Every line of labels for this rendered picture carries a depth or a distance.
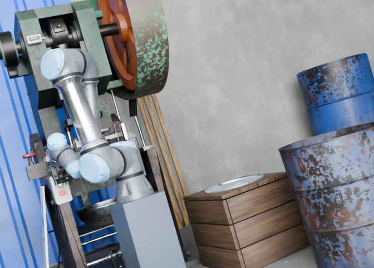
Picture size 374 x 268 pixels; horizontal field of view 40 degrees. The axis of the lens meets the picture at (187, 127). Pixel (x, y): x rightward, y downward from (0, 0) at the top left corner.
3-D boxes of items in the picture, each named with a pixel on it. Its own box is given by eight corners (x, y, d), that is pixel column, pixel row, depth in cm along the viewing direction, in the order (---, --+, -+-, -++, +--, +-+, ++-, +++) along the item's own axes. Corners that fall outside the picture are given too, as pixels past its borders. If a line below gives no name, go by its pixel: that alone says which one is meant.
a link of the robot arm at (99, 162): (131, 171, 197) (79, 42, 202) (104, 180, 184) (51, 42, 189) (110, 180, 203) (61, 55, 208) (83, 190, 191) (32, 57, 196)
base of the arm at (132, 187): (160, 191, 202) (152, 167, 202) (124, 203, 195) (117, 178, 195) (146, 193, 215) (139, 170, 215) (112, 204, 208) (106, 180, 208)
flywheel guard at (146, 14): (184, 77, 256) (139, -80, 258) (131, 89, 246) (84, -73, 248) (135, 107, 353) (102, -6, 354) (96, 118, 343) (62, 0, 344)
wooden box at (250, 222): (312, 244, 232) (290, 170, 233) (244, 275, 216) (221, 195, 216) (264, 239, 268) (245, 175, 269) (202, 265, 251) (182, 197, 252)
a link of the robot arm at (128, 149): (149, 168, 207) (140, 136, 207) (128, 175, 196) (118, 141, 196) (127, 174, 214) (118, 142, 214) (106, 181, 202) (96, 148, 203)
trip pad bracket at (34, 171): (57, 198, 243) (45, 158, 244) (36, 204, 240) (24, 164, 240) (55, 198, 249) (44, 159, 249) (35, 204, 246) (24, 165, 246)
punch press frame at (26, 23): (169, 238, 260) (97, -14, 263) (87, 268, 245) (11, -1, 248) (132, 228, 334) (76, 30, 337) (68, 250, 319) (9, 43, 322)
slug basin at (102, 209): (148, 212, 267) (143, 193, 267) (84, 233, 255) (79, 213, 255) (133, 209, 298) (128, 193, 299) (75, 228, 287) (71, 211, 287)
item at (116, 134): (136, 137, 283) (131, 119, 284) (107, 145, 278) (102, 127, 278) (133, 138, 289) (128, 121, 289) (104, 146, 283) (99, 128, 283)
